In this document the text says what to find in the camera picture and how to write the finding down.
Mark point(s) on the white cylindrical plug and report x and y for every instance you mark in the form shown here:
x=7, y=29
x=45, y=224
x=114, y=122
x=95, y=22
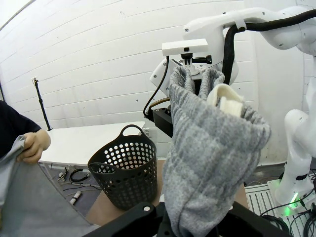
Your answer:
x=76, y=197

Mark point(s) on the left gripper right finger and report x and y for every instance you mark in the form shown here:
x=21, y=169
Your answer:
x=251, y=224

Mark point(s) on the black perforated plastic basket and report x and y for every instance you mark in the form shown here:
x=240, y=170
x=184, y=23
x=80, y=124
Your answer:
x=128, y=177

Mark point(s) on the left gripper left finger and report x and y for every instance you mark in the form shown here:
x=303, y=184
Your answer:
x=128, y=222

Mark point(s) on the person in black t-shirt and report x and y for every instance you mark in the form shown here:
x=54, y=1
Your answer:
x=12, y=126

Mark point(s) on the person's right hand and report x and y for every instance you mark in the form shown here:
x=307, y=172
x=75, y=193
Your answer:
x=35, y=145

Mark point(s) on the black slim tripod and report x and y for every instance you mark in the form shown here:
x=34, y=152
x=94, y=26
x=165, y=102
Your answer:
x=42, y=103

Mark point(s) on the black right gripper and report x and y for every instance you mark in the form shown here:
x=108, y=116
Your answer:
x=161, y=121

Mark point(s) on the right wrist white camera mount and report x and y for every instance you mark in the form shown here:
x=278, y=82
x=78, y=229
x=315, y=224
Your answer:
x=172, y=48

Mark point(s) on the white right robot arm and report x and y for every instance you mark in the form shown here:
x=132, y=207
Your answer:
x=291, y=27

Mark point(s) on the white slotted base plate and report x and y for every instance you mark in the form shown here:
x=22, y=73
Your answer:
x=256, y=200

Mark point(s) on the white side table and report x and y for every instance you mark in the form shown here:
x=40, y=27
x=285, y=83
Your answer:
x=79, y=140

